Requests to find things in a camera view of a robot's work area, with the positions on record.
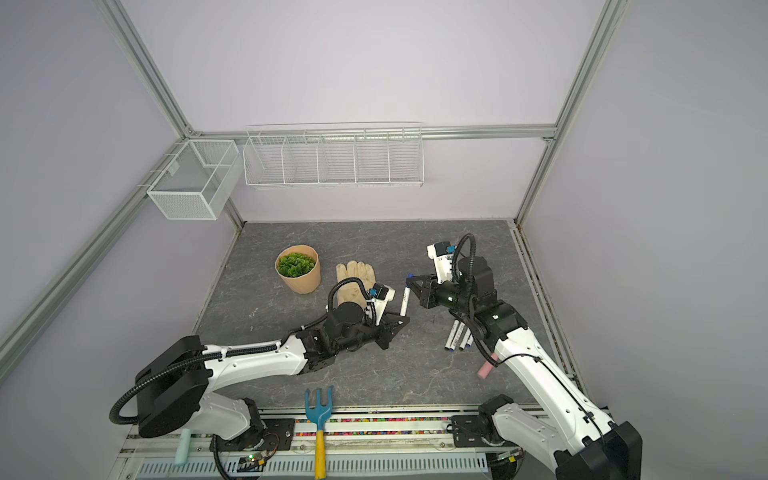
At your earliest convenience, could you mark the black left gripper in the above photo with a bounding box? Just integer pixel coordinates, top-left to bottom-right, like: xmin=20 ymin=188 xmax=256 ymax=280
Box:
xmin=335 ymin=309 xmax=409 ymax=354

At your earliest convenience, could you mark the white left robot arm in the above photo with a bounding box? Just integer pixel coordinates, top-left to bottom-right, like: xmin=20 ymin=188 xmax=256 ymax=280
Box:
xmin=108 ymin=302 xmax=410 ymax=440

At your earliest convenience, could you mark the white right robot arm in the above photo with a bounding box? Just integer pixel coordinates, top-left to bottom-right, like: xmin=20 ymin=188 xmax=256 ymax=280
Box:
xmin=406 ymin=257 xmax=642 ymax=479

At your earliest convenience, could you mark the beige work glove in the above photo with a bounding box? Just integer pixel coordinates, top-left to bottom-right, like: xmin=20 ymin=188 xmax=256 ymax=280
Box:
xmin=335 ymin=260 xmax=378 ymax=307

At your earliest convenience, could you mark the tan pot with green plant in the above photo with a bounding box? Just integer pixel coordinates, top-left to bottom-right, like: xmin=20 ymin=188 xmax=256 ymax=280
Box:
xmin=275 ymin=245 xmax=322 ymax=295

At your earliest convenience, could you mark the teal yellow garden fork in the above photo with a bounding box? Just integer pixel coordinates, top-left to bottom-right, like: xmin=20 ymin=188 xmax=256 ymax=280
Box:
xmin=304 ymin=386 xmax=333 ymax=479

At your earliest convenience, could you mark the small white mesh basket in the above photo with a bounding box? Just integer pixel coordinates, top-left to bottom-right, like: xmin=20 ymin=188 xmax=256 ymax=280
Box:
xmin=148 ymin=140 xmax=244 ymax=221

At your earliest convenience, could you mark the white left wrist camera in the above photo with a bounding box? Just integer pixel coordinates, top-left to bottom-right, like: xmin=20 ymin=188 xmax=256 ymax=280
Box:
xmin=366 ymin=283 xmax=395 ymax=326

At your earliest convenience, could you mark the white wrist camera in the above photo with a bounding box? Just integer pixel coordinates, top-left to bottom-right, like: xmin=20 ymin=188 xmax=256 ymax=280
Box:
xmin=366 ymin=283 xmax=395 ymax=326
xmin=427 ymin=241 xmax=455 ymax=284

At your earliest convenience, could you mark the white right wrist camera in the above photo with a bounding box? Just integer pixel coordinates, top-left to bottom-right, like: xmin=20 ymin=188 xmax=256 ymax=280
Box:
xmin=427 ymin=241 xmax=455 ymax=284

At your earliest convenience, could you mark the black corrugated right cable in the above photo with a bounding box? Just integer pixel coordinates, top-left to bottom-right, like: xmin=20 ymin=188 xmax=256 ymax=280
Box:
xmin=449 ymin=233 xmax=499 ymax=367

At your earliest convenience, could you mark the black corrugated cable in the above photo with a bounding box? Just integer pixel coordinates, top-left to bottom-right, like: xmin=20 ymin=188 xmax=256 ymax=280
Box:
xmin=449 ymin=233 xmax=499 ymax=367
xmin=109 ymin=277 xmax=376 ymax=426

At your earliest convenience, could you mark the long white wire basket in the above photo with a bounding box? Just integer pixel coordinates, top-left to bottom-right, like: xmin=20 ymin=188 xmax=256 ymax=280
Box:
xmin=243 ymin=122 xmax=425 ymax=188

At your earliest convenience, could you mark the light teal tool handle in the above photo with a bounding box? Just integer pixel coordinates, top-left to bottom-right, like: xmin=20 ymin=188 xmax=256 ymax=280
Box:
xmin=173 ymin=428 xmax=192 ymax=467

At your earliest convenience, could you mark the black corrugated left cable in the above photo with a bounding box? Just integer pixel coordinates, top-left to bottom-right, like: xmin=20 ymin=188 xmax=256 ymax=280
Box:
xmin=109 ymin=277 xmax=376 ymax=426

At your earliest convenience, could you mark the aluminium cage frame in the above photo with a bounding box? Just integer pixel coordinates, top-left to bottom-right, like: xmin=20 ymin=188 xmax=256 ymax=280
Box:
xmin=1 ymin=1 xmax=627 ymax=382

